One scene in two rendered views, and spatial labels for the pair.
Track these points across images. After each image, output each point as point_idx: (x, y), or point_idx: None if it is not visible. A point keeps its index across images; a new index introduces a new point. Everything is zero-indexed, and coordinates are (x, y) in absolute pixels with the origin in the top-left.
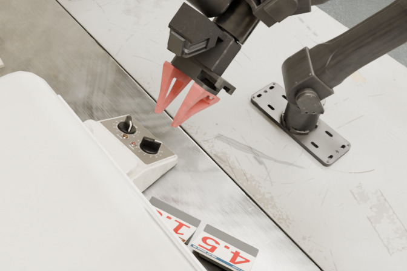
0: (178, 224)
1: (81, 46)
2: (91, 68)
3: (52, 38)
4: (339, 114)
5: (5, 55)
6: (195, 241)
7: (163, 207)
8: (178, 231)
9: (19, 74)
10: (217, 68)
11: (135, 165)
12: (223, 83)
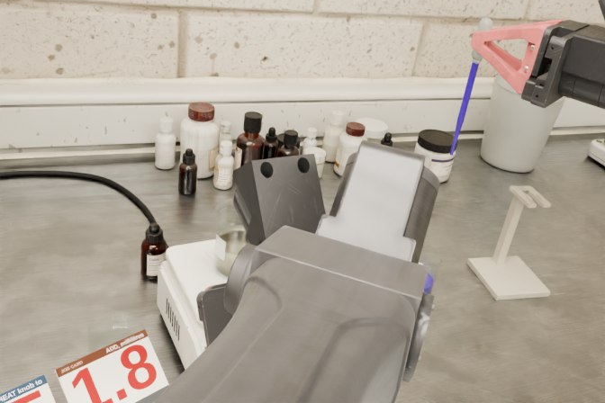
0: (99, 397)
1: (550, 396)
2: (491, 397)
3: (570, 362)
4: None
5: (519, 305)
6: (50, 395)
7: (148, 400)
8: (83, 382)
9: None
10: None
11: (197, 315)
12: (201, 308)
